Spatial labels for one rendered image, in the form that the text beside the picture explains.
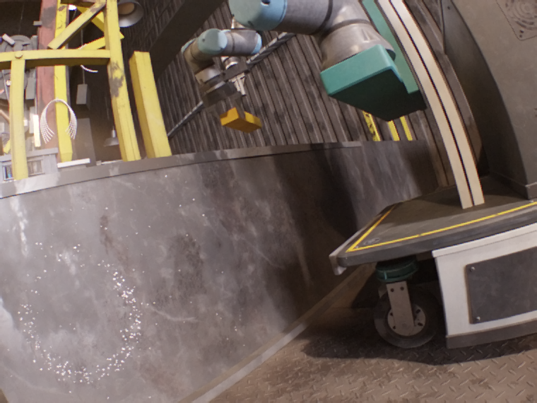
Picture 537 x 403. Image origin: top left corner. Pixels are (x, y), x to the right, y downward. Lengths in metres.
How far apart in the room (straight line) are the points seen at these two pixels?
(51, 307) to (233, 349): 0.54
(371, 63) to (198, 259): 0.68
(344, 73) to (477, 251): 0.45
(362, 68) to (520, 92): 0.35
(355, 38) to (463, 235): 0.46
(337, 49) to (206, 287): 0.72
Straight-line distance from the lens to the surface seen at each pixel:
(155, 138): 0.98
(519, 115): 0.66
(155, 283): 0.79
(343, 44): 0.66
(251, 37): 1.05
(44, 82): 2.78
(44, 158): 1.18
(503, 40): 0.69
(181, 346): 0.84
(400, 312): 0.74
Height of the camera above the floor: 0.47
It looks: 1 degrees up
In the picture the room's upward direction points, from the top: 18 degrees counter-clockwise
